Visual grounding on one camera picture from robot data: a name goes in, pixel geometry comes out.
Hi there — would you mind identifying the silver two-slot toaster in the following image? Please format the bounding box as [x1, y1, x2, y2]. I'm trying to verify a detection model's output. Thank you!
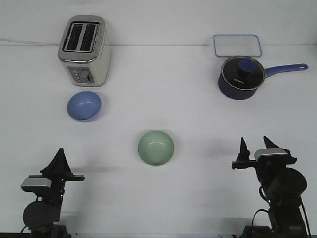
[57, 15, 111, 87]

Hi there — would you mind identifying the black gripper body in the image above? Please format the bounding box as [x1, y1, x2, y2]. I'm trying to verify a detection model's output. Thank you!
[232, 149, 297, 184]
[28, 174, 85, 206]

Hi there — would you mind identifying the clear blue-rimmed container lid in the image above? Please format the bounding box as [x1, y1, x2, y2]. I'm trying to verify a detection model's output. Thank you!
[213, 34, 263, 58]

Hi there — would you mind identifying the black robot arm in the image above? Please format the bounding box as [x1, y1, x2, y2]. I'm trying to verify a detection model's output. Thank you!
[21, 148, 85, 238]
[232, 136, 312, 238]

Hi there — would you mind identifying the green bowl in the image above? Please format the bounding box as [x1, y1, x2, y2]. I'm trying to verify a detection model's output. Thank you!
[138, 130, 175, 166]

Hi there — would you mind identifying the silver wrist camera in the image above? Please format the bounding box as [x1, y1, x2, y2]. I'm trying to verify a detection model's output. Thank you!
[21, 178, 52, 192]
[254, 148, 289, 163]

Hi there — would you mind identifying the white toaster power cord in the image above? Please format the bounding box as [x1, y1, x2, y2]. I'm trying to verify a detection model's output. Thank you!
[0, 38, 61, 47]

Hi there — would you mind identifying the glass pot lid blue knob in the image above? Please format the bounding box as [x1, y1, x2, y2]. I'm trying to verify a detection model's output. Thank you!
[221, 56, 265, 90]

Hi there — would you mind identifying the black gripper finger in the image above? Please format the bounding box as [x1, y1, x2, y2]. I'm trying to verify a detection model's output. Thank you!
[40, 148, 62, 174]
[263, 136, 279, 149]
[237, 137, 250, 162]
[61, 148, 72, 174]

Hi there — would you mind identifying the blue bowl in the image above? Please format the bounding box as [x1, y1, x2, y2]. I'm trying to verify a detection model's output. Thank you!
[66, 91, 102, 122]

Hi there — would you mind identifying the blue saucepan with handle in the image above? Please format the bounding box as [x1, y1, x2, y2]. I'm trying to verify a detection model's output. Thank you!
[218, 63, 309, 100]

